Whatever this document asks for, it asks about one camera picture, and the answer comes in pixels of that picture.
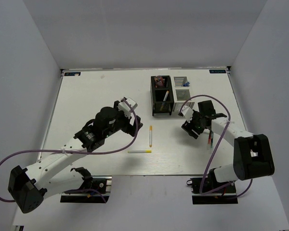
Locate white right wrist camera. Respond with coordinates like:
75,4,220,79
179,105,194,123

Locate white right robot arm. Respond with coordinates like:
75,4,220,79
179,100,275,195

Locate black slotted organizer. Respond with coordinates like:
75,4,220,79
150,75,174,116

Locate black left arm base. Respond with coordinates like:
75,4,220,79
60,167,112,204

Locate purple cable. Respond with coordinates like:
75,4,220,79
0,98,139,203
179,94,253,198

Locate dark logo sticker right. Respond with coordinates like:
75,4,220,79
209,69,226,74

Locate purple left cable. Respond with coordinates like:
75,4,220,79
0,98,139,203

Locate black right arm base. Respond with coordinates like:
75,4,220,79
186,177,238,205

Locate yellow capped marker horizontal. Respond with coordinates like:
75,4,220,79
127,150,152,154

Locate dark logo sticker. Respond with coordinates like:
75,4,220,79
209,69,226,74
64,72,81,77

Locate clear tube of markers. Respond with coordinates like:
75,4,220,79
154,75,164,88

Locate yellow capped marker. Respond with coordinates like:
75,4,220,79
163,90,170,102

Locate green capped marker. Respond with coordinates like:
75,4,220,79
210,132,214,152

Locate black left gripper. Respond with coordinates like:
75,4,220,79
104,101,143,138

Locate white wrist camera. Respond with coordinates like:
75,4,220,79
179,105,194,123
118,97,138,119

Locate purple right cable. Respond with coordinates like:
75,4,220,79
179,94,253,198

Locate dark logo sticker left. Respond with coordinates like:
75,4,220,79
64,72,81,77

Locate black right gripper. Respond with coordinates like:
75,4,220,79
182,109,207,139

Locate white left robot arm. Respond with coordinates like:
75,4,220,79
8,98,142,214

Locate white slotted organizer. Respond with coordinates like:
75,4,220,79
171,76,195,113

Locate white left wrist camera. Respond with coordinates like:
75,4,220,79
118,97,138,119

